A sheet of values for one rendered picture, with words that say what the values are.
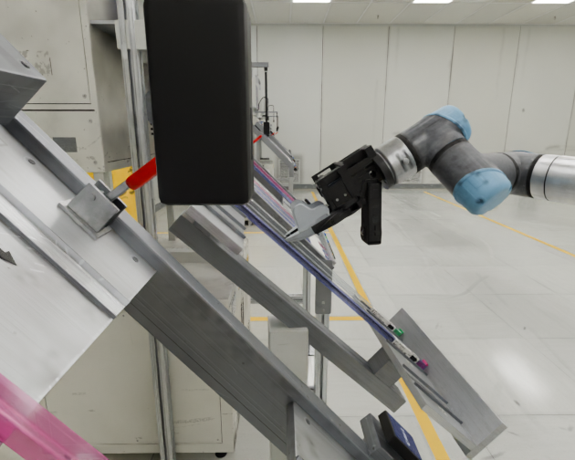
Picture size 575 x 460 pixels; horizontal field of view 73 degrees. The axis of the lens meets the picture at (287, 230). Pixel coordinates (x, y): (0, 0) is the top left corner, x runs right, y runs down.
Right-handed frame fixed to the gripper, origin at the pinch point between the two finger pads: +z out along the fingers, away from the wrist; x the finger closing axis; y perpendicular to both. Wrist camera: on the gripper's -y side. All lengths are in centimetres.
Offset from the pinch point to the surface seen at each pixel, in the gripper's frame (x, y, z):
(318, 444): 38.1, -6.6, 6.4
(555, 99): -661, -236, -527
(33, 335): 48, 17, 11
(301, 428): 38.0, -4.4, 6.8
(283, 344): 14.0, -9.4, 9.5
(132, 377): -46, -24, 70
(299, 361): 14.0, -13.4, 9.0
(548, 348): -104, -157, -76
